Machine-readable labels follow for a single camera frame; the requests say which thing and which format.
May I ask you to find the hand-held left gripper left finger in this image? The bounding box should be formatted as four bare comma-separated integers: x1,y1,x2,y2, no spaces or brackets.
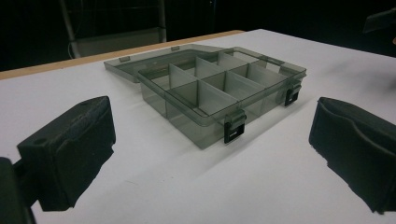
17,95,117,213

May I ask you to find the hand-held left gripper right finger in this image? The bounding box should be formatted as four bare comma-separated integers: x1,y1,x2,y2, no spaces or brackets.
308,96,396,215

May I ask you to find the clear grey plastic compartment box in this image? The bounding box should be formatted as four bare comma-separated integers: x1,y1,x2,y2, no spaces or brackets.
103,43,307,150

